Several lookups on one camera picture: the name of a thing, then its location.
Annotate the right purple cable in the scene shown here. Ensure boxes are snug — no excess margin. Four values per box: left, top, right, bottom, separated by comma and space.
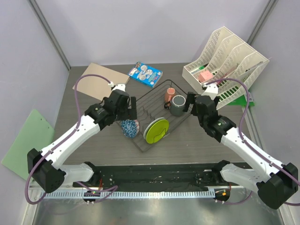
206, 78, 300, 206

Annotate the dark grey mug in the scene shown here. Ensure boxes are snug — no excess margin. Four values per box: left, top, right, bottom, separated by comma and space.
164, 95, 186, 117

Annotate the purple cable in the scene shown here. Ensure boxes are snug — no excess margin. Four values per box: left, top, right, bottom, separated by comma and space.
24, 74, 118, 205
206, 78, 300, 206

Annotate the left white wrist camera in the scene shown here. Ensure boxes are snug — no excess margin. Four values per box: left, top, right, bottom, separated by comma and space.
108, 82, 126, 93

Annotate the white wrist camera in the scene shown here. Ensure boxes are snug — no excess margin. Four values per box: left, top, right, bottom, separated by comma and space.
202, 83, 218, 100
108, 82, 126, 93

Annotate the pink ceramic mug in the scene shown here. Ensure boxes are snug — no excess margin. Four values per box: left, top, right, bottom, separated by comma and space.
164, 88, 176, 103

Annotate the blue picture book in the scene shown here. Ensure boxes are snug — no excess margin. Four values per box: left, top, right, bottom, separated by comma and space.
127, 61, 163, 88

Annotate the white slotted cable duct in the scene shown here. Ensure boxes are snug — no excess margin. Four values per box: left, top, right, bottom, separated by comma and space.
45, 189, 215, 199

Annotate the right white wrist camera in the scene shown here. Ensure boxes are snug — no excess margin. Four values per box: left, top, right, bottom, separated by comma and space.
202, 83, 218, 100

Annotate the blue patterned bowl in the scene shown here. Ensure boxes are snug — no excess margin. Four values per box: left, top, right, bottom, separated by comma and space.
121, 120, 140, 139

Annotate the green book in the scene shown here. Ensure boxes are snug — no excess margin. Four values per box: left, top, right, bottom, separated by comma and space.
228, 92, 255, 107

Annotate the black wire dish rack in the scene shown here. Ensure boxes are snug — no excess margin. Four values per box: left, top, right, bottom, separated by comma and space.
121, 79, 192, 152

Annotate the tan cardboard folder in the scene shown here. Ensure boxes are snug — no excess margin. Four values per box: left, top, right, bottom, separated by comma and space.
73, 63, 129, 106

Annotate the lime green plate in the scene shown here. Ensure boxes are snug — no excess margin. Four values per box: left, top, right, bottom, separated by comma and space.
145, 119, 169, 144

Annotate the pink box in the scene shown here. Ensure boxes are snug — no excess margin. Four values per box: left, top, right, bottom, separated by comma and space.
198, 70, 213, 83

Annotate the white plastic file organizer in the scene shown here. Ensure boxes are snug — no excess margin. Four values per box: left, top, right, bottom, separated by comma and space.
182, 26, 270, 109

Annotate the white plate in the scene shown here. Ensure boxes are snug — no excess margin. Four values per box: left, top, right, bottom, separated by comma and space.
143, 117, 165, 140

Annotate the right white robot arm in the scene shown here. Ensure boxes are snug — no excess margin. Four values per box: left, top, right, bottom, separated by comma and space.
184, 92, 300, 210

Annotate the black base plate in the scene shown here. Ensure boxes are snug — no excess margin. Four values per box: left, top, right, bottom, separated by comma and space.
83, 163, 237, 192

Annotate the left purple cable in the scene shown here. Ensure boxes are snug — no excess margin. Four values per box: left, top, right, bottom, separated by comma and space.
24, 74, 118, 205

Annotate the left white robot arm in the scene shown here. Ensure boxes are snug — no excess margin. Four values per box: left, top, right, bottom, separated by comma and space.
27, 90, 137, 193

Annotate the light green clipboard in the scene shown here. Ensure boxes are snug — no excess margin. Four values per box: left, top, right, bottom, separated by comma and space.
1, 109, 54, 180

